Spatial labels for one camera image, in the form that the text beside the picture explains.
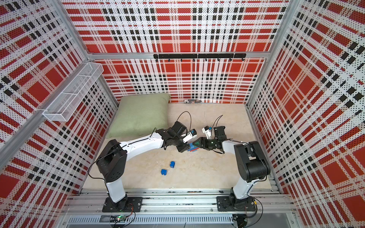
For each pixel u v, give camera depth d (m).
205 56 0.89
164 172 0.84
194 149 0.91
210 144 0.83
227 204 0.72
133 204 0.73
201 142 0.83
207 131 0.88
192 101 1.21
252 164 0.48
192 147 0.88
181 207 0.73
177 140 0.75
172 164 0.88
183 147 0.78
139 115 1.02
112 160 0.49
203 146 0.83
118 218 0.69
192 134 0.78
